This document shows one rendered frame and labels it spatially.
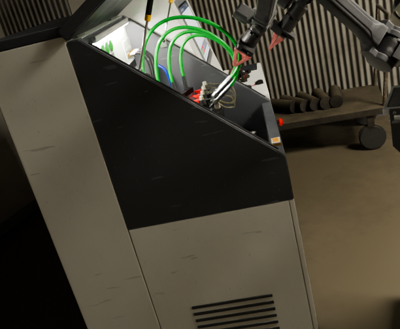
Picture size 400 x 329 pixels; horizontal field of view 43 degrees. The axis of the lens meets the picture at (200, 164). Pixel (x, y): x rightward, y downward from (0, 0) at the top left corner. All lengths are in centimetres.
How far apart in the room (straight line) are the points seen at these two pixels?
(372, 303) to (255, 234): 89
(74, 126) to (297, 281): 94
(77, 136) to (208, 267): 65
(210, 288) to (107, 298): 39
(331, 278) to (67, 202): 143
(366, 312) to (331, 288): 24
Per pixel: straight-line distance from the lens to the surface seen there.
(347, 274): 267
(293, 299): 192
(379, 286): 258
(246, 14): 179
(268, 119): 202
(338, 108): 401
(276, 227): 175
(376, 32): 144
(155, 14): 225
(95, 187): 173
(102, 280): 192
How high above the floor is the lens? 157
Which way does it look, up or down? 21 degrees down
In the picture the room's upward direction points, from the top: 14 degrees counter-clockwise
